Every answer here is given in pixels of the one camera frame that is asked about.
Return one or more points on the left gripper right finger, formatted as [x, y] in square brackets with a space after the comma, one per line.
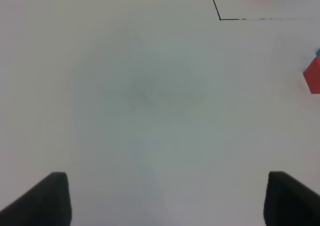
[289, 202]

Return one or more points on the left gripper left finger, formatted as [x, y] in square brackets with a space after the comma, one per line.
[48, 203]

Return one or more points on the blue cube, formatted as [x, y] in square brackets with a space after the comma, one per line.
[318, 53]

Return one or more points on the red cube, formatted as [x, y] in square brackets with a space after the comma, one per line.
[312, 76]

